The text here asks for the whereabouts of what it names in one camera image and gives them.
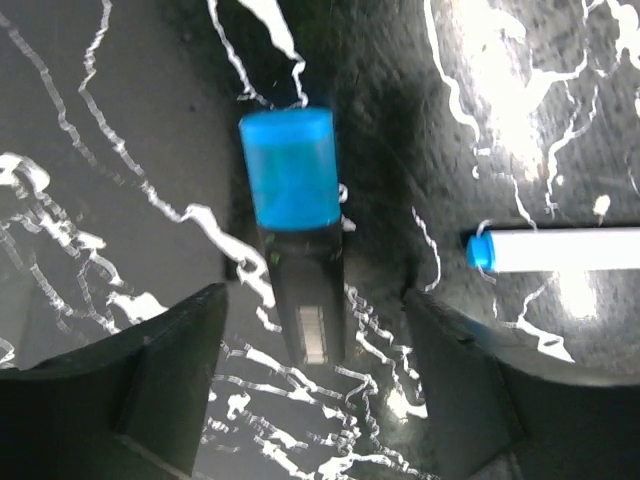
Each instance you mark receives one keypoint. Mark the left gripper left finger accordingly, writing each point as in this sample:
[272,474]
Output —
[130,406]

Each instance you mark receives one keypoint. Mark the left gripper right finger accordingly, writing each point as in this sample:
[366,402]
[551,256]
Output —
[497,406]

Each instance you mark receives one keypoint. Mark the white marker blue cap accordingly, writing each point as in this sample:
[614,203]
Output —
[588,249]

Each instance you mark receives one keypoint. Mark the black marker blue cap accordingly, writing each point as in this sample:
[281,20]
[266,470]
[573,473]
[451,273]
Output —
[290,157]

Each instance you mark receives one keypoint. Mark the black marble pattern mat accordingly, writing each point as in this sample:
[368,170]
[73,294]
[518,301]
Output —
[451,112]

